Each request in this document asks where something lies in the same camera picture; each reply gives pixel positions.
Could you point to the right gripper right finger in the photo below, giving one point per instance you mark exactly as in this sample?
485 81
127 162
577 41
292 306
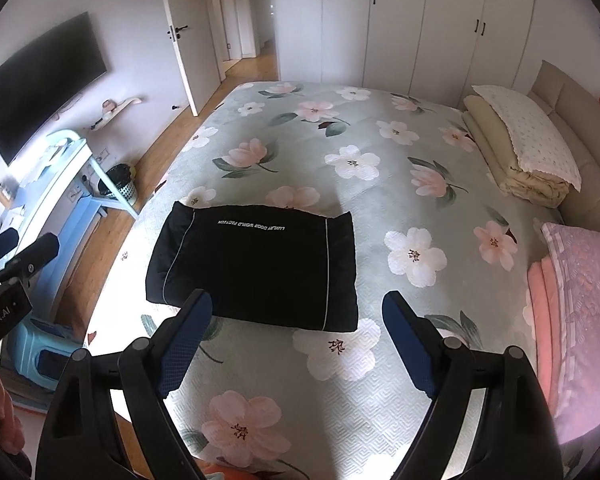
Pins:
515 436

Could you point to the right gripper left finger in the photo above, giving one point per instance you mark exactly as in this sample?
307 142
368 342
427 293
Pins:
81 438

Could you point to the black hooded jacket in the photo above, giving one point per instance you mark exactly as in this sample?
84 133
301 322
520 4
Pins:
261 264

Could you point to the white bedroom door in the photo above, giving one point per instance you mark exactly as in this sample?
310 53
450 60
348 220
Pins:
190 32

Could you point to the light blue plastic stool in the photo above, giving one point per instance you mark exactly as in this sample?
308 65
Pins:
39 350

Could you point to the light blue desk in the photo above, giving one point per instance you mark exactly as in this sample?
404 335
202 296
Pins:
66 192

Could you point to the black waste basket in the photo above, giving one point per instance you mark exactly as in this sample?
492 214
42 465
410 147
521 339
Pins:
122 177

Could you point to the orange trouser legs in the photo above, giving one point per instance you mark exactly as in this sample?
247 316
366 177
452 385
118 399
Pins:
213 471

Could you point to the folded pink blanket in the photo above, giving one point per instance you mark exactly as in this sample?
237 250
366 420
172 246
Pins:
544 315

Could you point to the pink purple floral blanket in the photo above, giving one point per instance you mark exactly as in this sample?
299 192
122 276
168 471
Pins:
575 254

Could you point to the floral green bed cover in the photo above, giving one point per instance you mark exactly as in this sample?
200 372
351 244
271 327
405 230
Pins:
297 207

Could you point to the folded beige quilt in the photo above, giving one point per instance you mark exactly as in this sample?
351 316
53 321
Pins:
492 138

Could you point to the white dotted pillow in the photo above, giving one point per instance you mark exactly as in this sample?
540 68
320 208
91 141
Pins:
536 142

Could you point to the beige padded headboard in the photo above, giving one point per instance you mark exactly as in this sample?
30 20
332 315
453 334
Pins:
576 115

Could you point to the white wardrobe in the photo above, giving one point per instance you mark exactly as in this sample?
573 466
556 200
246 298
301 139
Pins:
437 50

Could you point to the black wall television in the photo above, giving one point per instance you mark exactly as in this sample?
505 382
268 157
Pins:
42 77

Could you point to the small white wall shelf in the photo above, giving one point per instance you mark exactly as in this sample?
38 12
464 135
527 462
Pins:
109 116

